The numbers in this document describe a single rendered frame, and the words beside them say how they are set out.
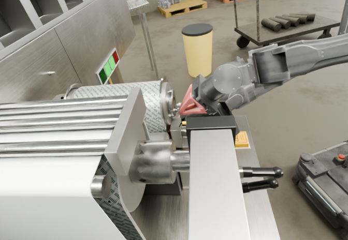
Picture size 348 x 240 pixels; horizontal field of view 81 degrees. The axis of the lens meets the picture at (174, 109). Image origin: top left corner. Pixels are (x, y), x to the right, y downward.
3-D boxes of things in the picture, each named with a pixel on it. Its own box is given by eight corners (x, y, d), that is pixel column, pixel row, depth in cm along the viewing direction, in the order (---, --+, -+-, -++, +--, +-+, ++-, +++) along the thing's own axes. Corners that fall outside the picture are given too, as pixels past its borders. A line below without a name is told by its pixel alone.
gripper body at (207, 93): (210, 91, 57) (232, 76, 53) (212, 116, 50) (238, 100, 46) (194, 77, 55) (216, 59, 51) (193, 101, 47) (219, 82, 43)
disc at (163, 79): (168, 142, 54) (158, 94, 46) (166, 142, 54) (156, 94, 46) (173, 109, 66) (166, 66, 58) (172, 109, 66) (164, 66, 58)
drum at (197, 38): (211, 63, 326) (210, 21, 285) (215, 77, 294) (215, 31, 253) (185, 66, 330) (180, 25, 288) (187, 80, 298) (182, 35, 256)
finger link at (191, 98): (189, 108, 61) (214, 91, 56) (188, 126, 55) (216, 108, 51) (172, 95, 58) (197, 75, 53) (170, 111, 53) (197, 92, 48)
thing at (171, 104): (174, 86, 58) (177, 111, 60) (168, 87, 58) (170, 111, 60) (171, 92, 51) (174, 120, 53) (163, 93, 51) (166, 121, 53)
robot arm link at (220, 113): (219, 97, 65) (216, 102, 60) (229, 115, 66) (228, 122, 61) (201, 106, 68) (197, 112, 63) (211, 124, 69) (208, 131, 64)
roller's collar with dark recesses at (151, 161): (175, 192, 30) (168, 166, 26) (135, 191, 31) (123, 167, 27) (177, 156, 35) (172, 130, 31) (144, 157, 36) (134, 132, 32)
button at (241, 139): (248, 147, 83) (249, 144, 82) (230, 148, 84) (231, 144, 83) (245, 135, 89) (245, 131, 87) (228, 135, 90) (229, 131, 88)
